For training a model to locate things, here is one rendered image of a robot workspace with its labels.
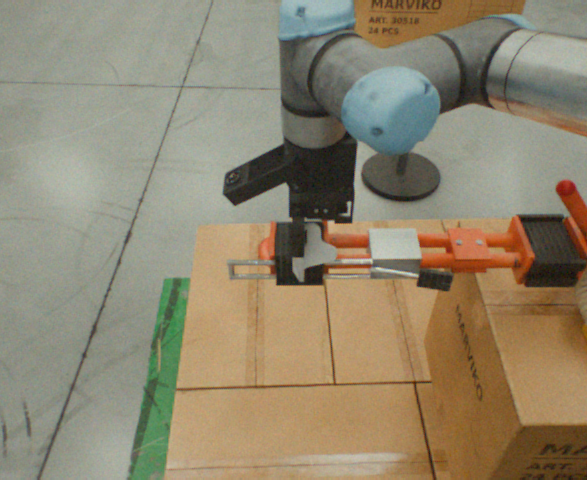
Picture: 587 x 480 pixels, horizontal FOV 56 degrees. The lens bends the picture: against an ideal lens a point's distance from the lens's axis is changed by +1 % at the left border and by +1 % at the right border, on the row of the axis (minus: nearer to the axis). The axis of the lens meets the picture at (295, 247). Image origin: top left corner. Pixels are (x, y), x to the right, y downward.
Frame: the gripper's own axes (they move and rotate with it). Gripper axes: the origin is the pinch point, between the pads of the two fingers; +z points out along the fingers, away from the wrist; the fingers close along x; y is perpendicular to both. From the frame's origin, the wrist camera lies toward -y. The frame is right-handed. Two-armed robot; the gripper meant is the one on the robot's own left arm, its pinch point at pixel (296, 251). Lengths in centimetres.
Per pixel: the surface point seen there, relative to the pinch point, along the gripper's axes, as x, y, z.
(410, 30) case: 150, 43, 34
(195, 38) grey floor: 327, -71, 118
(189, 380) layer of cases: 18, -27, 66
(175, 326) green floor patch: 75, -48, 119
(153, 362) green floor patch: 59, -54, 120
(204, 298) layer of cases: 45, -26, 65
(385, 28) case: 150, 34, 34
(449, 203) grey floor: 148, 75, 120
